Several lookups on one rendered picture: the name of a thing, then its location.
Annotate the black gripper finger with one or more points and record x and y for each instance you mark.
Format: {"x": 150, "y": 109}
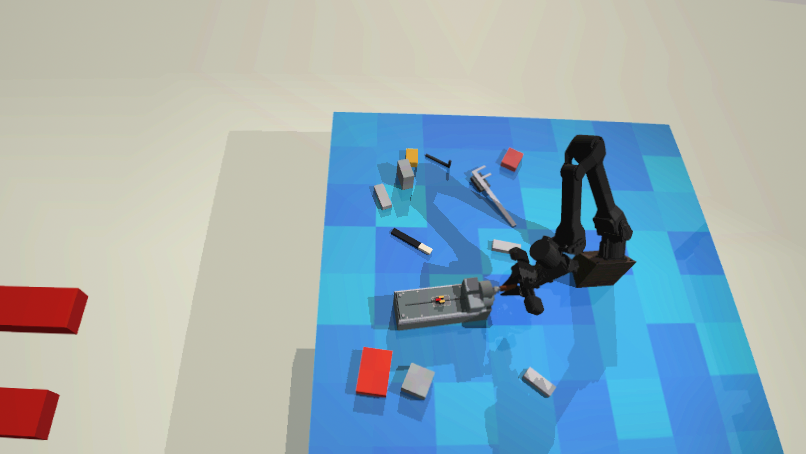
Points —
{"x": 509, "y": 281}
{"x": 516, "y": 291}

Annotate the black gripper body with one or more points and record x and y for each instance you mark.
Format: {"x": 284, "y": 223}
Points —
{"x": 532, "y": 303}

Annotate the black l-shaped rod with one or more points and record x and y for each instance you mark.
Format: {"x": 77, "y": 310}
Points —
{"x": 439, "y": 161}

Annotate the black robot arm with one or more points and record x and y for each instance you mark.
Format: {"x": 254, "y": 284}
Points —
{"x": 610, "y": 220}

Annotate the orange-brown rectangular block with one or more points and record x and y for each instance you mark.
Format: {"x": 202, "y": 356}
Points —
{"x": 412, "y": 156}

